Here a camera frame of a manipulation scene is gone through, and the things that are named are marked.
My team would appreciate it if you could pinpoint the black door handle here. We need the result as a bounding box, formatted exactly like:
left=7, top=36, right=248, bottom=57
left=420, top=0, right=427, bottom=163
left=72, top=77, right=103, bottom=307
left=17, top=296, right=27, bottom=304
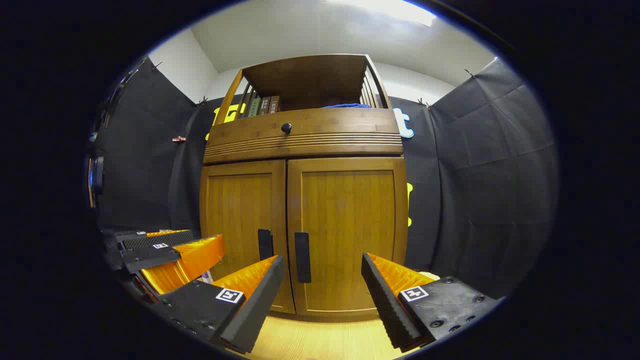
left=257, top=229, right=275, bottom=262
left=294, top=231, right=312, bottom=284

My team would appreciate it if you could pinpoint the wooden drawer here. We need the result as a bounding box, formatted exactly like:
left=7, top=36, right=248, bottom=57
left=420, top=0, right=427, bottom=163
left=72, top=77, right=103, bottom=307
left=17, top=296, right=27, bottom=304
left=202, top=107, right=404, bottom=165

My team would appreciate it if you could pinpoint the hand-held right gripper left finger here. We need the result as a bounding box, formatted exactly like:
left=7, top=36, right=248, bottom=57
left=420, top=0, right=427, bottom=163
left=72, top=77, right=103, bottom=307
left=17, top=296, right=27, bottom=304
left=150, top=255, right=286, bottom=355

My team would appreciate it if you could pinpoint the wooden cabinet door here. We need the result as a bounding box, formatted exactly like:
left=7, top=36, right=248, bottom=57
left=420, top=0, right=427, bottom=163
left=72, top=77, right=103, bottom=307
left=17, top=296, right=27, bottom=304
left=286, top=156, right=410, bottom=317
left=200, top=160, right=296, bottom=315

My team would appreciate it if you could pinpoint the wooden double-door shoe cabinet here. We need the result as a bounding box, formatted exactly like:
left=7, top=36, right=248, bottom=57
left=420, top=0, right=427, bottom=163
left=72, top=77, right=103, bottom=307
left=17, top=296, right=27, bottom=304
left=200, top=54, right=410, bottom=318

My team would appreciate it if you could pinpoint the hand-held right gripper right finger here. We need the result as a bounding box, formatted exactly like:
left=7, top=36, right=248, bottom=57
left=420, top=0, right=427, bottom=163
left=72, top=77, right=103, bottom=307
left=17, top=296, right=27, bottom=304
left=361, top=252, right=503, bottom=353

